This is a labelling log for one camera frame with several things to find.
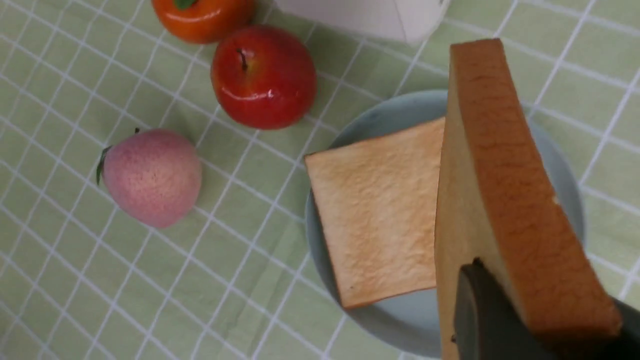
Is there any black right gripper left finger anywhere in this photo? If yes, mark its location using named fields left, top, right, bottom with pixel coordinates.
left=452, top=259, right=556, bottom=360

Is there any green checkered tablecloth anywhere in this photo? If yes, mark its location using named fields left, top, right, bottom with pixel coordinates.
left=0, top=0, right=640, bottom=360

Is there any white two-slot toaster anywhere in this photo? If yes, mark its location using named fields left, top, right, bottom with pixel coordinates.
left=275, top=0, right=451, bottom=44

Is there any toast slice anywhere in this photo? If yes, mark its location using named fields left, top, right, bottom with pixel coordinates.
left=304, top=118, right=445, bottom=309
left=434, top=38, right=623, bottom=360

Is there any pink peach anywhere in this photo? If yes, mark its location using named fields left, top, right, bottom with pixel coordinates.
left=95, top=128, right=202, bottom=229

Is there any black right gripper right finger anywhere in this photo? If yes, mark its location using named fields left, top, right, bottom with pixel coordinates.
left=545, top=297, right=640, bottom=360

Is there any red apple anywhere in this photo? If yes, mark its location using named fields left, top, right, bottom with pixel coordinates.
left=210, top=24, right=318, bottom=130

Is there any orange persimmon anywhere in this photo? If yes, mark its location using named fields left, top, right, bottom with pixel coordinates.
left=151, top=0, right=256, bottom=44

